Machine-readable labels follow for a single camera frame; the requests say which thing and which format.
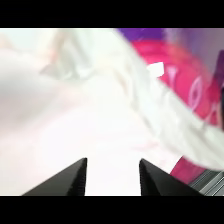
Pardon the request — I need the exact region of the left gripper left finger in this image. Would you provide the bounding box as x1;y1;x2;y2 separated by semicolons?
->
22;157;88;196

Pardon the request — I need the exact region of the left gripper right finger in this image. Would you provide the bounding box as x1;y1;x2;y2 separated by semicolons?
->
138;158;203;196

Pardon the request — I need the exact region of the white shirt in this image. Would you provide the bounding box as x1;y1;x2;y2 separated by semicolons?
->
0;28;224;196

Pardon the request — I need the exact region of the silver frame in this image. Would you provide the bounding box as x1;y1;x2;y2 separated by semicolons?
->
187;168;224;196

